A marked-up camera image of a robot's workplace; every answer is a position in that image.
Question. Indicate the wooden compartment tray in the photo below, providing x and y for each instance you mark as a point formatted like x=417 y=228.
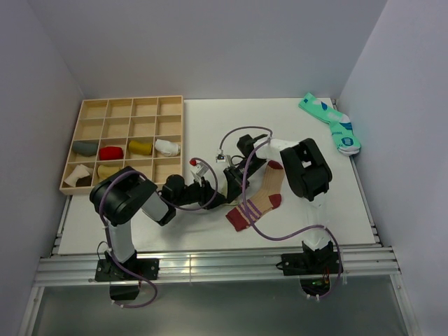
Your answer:
x=117 y=121

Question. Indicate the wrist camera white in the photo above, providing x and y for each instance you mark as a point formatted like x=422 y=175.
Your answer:
x=198 y=169
x=223 y=158

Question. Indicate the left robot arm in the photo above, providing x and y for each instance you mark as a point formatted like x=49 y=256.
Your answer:
x=118 y=198

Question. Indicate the tan maroon striped sock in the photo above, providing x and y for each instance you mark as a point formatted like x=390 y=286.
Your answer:
x=265 y=200

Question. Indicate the teal patterned sock pair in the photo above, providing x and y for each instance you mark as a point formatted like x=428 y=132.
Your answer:
x=340 y=125

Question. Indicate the red rolled sock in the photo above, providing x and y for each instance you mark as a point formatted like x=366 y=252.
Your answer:
x=111 y=153

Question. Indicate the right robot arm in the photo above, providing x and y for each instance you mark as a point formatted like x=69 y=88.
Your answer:
x=308 y=175

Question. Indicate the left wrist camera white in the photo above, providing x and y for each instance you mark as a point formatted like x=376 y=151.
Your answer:
x=198 y=169

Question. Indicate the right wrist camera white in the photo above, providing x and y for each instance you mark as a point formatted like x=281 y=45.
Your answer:
x=223 y=158

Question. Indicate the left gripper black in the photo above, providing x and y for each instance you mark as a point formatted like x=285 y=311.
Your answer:
x=206 y=192

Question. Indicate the mustard yellow rolled sock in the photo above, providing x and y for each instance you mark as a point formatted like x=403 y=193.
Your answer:
x=140 y=148

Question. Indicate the aluminium frame rail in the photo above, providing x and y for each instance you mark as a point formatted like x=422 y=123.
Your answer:
x=205 y=266

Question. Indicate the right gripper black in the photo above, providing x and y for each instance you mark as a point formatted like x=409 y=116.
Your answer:
x=234 y=181

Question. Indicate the grey rolled sock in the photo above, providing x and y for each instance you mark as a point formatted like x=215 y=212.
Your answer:
x=85 y=148

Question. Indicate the pale green ankle sock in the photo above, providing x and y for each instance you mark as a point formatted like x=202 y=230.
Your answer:
x=228 y=195

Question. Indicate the white and brown rolled sock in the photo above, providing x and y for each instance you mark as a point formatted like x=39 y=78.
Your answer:
x=80 y=172

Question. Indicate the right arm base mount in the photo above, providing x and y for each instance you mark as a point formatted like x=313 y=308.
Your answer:
x=322 y=269

